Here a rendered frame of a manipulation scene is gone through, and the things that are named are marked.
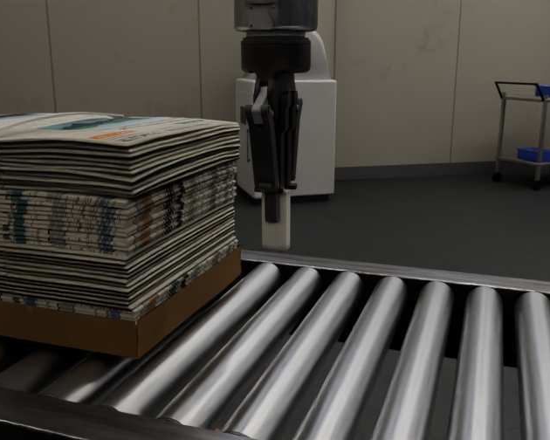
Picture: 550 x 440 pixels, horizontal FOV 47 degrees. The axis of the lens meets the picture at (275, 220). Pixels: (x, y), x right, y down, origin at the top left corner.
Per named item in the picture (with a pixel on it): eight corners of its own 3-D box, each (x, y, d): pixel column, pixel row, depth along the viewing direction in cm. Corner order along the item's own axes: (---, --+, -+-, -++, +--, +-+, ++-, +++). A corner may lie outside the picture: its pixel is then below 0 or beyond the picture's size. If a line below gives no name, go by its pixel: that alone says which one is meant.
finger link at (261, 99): (284, 72, 67) (267, 72, 63) (283, 121, 69) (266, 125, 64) (263, 72, 68) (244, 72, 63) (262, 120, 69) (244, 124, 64)
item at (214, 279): (14, 339, 71) (10, 302, 70) (146, 262, 97) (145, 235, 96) (139, 360, 66) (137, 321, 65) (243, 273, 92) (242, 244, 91)
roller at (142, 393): (134, 446, 57) (100, 470, 59) (292, 278, 100) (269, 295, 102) (99, 402, 57) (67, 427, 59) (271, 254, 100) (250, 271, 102)
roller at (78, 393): (47, 393, 59) (72, 440, 59) (238, 251, 102) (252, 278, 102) (11, 407, 61) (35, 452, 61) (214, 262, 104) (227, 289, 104)
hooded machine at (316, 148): (312, 187, 559) (315, 26, 525) (335, 202, 499) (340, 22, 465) (236, 190, 543) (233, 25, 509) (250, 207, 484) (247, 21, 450)
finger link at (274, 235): (288, 189, 71) (286, 191, 71) (288, 249, 73) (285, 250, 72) (263, 188, 72) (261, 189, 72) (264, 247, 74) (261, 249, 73)
